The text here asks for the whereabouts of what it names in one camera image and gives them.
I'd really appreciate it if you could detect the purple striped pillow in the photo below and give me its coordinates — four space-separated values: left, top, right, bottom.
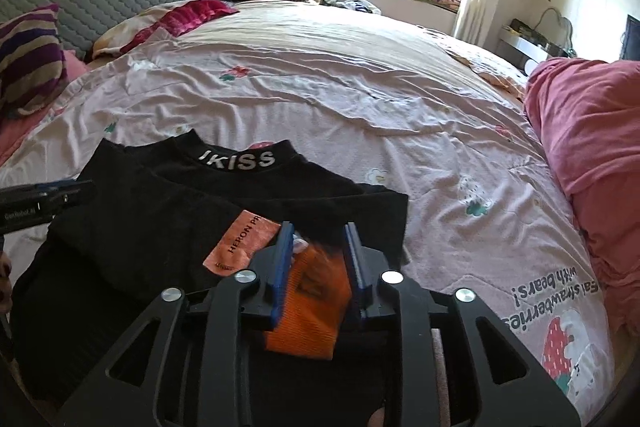
0 4 68 117

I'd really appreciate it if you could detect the left hand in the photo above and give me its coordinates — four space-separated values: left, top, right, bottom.
0 251 12 314

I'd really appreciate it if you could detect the pink strawberry print duvet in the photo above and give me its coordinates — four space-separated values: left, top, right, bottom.
1 1 615 421

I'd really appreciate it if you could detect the white side desk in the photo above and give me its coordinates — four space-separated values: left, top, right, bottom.
498 20 576 76

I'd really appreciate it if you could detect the black monitor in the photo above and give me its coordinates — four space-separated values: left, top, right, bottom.
620 15 640 61

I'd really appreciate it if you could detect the black sweater with orange cuffs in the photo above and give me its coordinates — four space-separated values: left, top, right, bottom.
10 132 408 426

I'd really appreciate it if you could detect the rose pink rolled blanket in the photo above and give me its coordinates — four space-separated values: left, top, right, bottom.
524 57 639 335

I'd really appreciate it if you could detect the red and cream pillow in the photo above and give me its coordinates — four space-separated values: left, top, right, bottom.
91 0 238 60

